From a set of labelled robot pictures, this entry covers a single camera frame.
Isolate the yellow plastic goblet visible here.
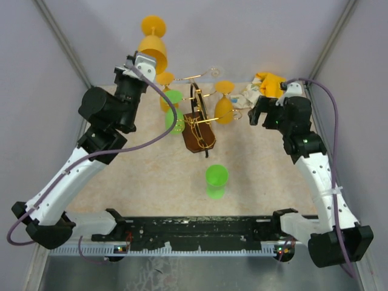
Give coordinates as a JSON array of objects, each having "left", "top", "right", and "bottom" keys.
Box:
[{"left": 155, "top": 72, "right": 180, "bottom": 113}]

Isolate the green goblet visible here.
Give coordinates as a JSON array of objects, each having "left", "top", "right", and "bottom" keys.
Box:
[
  {"left": 163, "top": 90, "right": 185, "bottom": 135},
  {"left": 206, "top": 164, "right": 229, "bottom": 199}
]

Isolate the clear wine glass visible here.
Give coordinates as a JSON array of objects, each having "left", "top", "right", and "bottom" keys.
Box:
[{"left": 209, "top": 65, "right": 224, "bottom": 79}]

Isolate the green goblet front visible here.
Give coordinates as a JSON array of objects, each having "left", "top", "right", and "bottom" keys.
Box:
[{"left": 206, "top": 164, "right": 229, "bottom": 199}]

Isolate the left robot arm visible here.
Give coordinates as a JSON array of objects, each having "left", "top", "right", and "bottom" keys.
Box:
[{"left": 12, "top": 53, "right": 157, "bottom": 250}]

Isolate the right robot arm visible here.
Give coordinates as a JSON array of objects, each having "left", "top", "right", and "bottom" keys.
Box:
[{"left": 248, "top": 96, "right": 373, "bottom": 267}]

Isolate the yellow floral cloth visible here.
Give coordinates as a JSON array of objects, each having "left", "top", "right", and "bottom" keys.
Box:
[{"left": 230, "top": 72, "right": 286, "bottom": 109}]

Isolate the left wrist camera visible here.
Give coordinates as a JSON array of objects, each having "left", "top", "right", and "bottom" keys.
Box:
[{"left": 134, "top": 52, "right": 157, "bottom": 82}]

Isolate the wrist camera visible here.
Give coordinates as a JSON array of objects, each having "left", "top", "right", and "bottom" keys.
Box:
[
  {"left": 134, "top": 52, "right": 157, "bottom": 82},
  {"left": 275, "top": 82, "right": 303, "bottom": 106}
]

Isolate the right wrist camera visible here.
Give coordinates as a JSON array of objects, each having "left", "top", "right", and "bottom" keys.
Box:
[{"left": 275, "top": 82, "right": 303, "bottom": 106}]

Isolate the gold wire wine glass rack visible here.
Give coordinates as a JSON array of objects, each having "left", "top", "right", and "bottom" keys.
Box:
[{"left": 174, "top": 69, "right": 242, "bottom": 158}]

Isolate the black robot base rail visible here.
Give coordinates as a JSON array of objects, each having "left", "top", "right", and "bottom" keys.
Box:
[{"left": 92, "top": 216, "right": 286, "bottom": 252}]

